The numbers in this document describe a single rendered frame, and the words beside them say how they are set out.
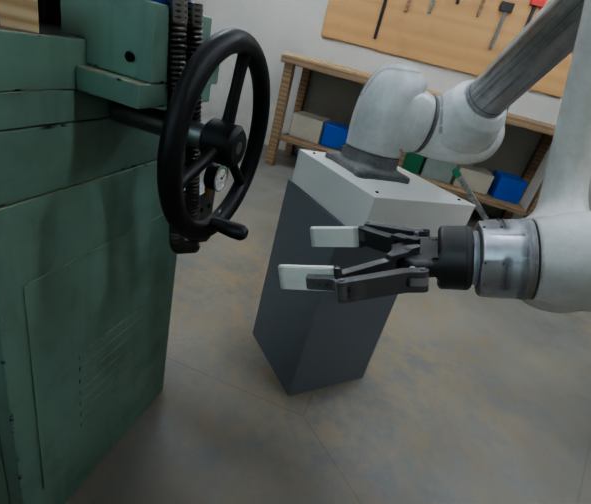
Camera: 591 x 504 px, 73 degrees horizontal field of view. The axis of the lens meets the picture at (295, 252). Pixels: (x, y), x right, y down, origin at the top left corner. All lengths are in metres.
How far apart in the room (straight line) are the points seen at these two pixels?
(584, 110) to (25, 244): 0.74
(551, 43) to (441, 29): 2.87
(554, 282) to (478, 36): 3.42
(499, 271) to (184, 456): 0.90
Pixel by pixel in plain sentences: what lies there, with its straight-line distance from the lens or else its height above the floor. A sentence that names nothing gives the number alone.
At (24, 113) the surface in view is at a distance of 0.57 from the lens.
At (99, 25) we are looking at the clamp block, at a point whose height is 0.92.
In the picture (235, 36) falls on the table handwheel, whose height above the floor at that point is 0.95.
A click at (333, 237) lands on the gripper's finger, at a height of 0.73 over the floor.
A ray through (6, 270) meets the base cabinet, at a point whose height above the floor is 0.62.
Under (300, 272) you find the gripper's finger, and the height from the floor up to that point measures 0.73.
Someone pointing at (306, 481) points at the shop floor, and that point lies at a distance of 1.17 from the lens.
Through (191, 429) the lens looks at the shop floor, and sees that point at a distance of 1.20.
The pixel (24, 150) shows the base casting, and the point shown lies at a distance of 0.58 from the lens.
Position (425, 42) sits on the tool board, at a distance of 3.80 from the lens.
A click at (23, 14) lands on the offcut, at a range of 0.58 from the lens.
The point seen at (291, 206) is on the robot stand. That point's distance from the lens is 1.18.
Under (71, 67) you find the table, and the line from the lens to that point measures 0.61.
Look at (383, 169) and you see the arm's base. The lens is 1.08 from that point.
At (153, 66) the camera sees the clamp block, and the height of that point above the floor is 0.89.
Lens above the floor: 0.96
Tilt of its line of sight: 27 degrees down
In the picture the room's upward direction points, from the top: 15 degrees clockwise
